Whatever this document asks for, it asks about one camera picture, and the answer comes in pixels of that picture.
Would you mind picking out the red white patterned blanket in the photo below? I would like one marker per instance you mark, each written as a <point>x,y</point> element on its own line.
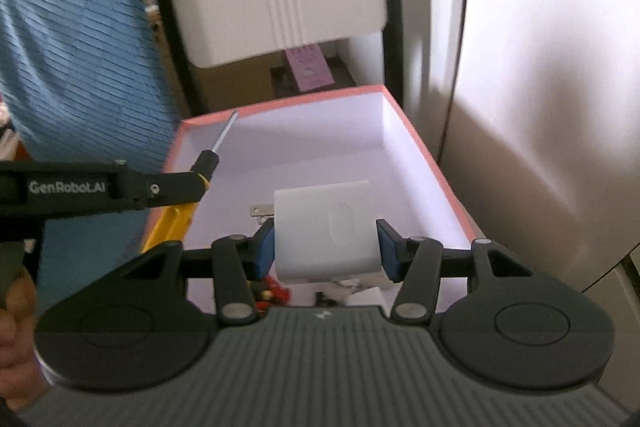
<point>10,132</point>

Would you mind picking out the white cabinet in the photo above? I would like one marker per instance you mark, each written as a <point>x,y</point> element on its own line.
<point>540,107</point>

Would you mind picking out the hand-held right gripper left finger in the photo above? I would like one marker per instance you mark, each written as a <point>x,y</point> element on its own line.
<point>265,252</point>

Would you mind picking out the pink cardboard box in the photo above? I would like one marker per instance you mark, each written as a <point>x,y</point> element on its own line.
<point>330,142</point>

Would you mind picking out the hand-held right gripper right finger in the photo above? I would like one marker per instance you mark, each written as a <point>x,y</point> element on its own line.
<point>387,252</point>

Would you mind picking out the pink paper note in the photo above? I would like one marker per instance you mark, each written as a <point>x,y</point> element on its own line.
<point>310,68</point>

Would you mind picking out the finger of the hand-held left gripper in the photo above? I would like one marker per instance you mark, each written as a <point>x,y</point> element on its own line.
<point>170,189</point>

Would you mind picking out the blue textured cloth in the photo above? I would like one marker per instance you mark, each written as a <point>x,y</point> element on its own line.
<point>75,57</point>

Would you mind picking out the person's left hand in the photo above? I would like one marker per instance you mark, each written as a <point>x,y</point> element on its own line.
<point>17,347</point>

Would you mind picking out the large white plug adapter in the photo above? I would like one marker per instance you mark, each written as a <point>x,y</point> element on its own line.
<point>325,232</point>

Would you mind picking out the brown cardboard box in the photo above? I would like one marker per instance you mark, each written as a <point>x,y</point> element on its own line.
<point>235,87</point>

